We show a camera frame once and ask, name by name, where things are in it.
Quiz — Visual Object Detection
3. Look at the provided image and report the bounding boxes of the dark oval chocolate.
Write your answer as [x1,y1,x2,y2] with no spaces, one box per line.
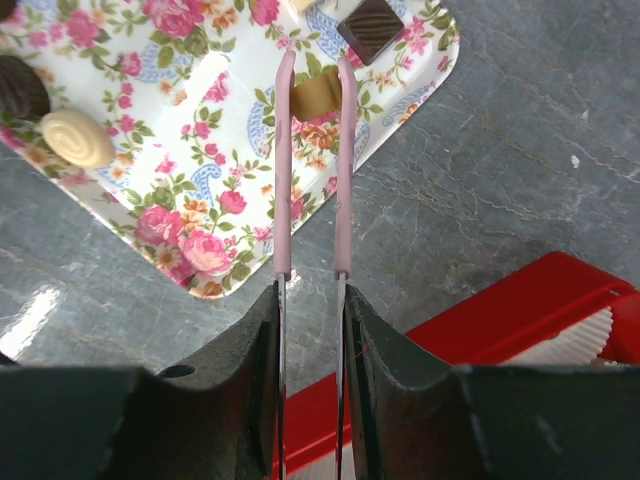
[1,55,51,121]

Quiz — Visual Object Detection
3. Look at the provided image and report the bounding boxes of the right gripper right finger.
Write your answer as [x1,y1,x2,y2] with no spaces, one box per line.
[344,287,639,479]

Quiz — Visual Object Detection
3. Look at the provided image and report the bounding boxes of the tan round chocolate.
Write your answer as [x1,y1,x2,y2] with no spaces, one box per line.
[290,68,342,122]

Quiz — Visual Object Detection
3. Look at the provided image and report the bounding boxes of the red chocolate box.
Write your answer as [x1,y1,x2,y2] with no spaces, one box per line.
[285,252,639,479]

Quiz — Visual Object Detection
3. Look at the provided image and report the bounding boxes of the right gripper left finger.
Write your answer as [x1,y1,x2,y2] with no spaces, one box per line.
[1,286,279,479]

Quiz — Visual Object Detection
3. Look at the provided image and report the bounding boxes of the pink-tipped metal tongs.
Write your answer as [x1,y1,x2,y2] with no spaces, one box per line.
[273,51,357,479]

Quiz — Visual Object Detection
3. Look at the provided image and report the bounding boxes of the dark square chocolate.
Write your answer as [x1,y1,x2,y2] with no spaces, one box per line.
[337,0,404,66]

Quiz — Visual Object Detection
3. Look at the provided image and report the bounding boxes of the floral serving tray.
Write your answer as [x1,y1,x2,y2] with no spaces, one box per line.
[1,1,459,299]

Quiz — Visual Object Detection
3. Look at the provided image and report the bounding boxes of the cream oval chocolate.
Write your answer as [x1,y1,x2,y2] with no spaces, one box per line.
[40,109,115,169]

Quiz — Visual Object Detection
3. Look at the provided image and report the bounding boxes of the white bar chocolate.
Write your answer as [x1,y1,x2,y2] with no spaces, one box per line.
[289,0,318,15]

